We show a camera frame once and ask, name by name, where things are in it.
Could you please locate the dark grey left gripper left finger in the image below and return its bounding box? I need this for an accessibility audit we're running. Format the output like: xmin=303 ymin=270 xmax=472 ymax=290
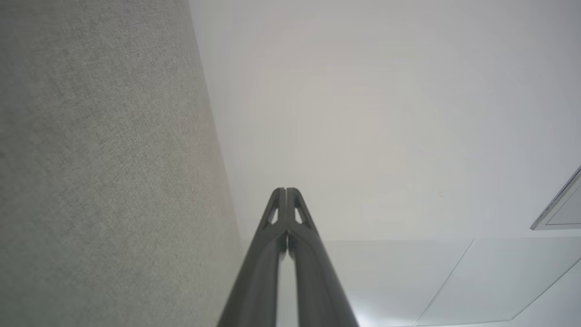
xmin=217 ymin=188 xmax=287 ymax=327

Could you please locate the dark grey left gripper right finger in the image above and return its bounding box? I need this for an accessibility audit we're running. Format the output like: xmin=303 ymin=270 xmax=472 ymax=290
xmin=287 ymin=188 xmax=359 ymax=327

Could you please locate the grey framed panel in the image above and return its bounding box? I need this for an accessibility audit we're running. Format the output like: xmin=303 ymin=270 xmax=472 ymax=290
xmin=530 ymin=164 xmax=581 ymax=231

